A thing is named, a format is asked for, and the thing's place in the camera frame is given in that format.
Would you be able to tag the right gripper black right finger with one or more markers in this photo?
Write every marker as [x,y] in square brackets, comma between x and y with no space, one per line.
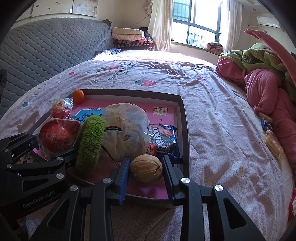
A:
[226,219]

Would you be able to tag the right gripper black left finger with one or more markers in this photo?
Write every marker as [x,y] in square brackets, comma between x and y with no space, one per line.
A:
[89,206]

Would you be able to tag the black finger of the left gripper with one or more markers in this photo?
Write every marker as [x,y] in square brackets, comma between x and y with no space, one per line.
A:
[17,146]
[42,172]

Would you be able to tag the red apple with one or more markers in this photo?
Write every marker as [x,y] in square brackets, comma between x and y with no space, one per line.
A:
[58,135]

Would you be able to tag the apple with blue label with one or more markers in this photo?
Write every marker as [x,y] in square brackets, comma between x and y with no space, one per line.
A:
[62,108]

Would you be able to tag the green fuzzy hair scrunchie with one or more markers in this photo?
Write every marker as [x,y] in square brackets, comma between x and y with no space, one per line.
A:
[90,139]

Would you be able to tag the tan walnut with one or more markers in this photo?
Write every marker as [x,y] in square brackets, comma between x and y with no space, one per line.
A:
[146,169]

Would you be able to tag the small orange tangerine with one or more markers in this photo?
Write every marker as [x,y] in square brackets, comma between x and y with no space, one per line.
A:
[78,96]

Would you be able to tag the cream printed shower cap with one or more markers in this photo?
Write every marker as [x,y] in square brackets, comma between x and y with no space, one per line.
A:
[122,136]

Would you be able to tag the blue cookie snack packet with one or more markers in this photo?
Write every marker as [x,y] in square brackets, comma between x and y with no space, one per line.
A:
[165,139]

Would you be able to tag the pink strawberry print bedsheet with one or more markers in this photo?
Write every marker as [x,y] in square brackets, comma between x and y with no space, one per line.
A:
[225,136]

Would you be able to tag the yellow wafer snack pack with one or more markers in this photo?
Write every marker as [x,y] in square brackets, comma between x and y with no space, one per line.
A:
[273,144]

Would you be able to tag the dark shallow box tray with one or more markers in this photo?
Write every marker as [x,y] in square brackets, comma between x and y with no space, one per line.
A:
[159,99]

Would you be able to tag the grey quilted headboard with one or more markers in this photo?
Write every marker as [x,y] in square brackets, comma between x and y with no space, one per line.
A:
[37,51]

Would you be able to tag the small blue snack packet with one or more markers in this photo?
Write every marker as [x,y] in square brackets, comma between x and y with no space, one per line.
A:
[266,126]

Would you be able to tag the upper yellow snack pack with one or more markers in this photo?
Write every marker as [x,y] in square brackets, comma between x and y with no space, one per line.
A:
[266,117]

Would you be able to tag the pink crumpled blanket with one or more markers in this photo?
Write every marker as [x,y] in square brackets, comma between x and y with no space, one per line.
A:
[265,96]

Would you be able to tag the dark blue pillow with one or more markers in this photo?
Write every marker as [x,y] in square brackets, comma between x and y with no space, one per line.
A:
[111,51]

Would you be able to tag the stack of folded blankets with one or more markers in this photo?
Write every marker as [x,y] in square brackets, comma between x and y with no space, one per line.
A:
[132,39]

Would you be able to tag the green blanket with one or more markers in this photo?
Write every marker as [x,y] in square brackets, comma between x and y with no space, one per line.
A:
[259,57]

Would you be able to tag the folded floral cloth on sill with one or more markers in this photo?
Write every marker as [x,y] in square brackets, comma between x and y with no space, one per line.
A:
[215,48]

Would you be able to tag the left cream curtain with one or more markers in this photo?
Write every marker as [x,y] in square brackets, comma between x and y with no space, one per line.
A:
[160,24]

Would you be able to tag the cream curtain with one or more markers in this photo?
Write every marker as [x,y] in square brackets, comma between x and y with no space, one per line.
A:
[234,24]
[160,24]

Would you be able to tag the dark framed window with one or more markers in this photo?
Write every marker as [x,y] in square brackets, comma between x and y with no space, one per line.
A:
[198,22]

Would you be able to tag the white air conditioner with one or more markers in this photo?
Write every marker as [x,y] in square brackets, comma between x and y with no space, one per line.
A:
[268,21]

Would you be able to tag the right cream curtain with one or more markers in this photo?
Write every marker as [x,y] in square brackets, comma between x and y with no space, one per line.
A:
[234,24]

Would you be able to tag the floral wall painting panels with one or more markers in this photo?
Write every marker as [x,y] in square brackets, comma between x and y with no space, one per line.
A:
[51,7]

